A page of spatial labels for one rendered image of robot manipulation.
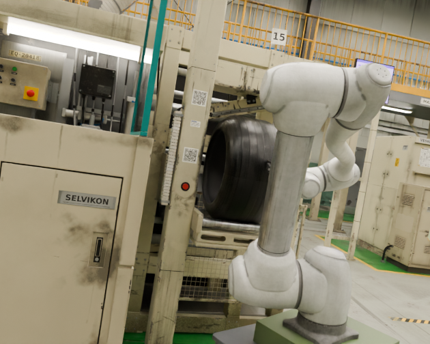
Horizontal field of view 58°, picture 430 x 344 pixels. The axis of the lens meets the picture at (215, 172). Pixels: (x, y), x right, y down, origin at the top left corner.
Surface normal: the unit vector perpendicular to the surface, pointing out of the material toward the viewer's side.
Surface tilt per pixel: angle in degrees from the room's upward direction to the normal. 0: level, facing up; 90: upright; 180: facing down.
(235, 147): 71
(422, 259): 90
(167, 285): 90
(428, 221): 90
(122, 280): 90
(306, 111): 115
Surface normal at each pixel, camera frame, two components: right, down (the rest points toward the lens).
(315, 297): 0.00, 0.13
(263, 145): 0.31, -0.40
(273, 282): 0.05, 0.33
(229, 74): 0.26, 0.09
